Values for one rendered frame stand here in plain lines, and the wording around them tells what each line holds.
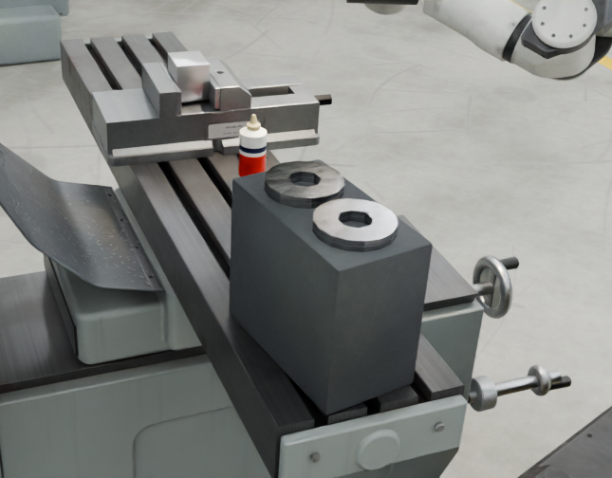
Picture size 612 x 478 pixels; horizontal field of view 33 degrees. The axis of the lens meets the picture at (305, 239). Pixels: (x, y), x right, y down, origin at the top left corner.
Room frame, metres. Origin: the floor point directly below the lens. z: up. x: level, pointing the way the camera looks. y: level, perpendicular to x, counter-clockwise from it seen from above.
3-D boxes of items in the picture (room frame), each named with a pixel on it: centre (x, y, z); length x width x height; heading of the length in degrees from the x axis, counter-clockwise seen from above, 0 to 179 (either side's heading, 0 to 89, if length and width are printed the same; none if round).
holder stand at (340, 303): (0.99, -0.02, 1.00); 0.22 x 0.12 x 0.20; 34
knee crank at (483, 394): (1.48, -0.40, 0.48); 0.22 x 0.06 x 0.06; 114
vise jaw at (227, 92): (1.55, 0.15, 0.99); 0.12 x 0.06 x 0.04; 22
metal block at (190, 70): (1.53, 0.20, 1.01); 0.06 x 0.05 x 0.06; 22
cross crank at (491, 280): (1.60, -0.32, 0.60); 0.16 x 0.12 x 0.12; 114
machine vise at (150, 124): (1.54, 0.17, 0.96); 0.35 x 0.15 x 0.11; 112
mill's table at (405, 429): (1.43, 0.16, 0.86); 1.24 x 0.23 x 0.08; 24
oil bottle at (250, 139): (1.39, 0.09, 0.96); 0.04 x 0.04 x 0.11
